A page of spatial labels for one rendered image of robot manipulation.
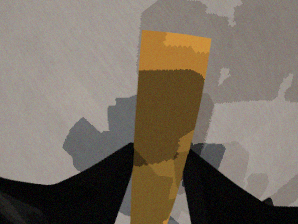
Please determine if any orange bar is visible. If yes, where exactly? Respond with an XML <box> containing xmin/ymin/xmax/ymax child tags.
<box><xmin>130</xmin><ymin>30</ymin><xmax>212</xmax><ymax>224</ymax></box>

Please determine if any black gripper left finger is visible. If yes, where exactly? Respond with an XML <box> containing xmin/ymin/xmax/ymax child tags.
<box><xmin>0</xmin><ymin>143</ymin><xmax>134</xmax><ymax>224</ymax></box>

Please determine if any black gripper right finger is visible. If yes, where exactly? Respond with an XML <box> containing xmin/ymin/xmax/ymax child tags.
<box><xmin>182</xmin><ymin>149</ymin><xmax>298</xmax><ymax>224</ymax></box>

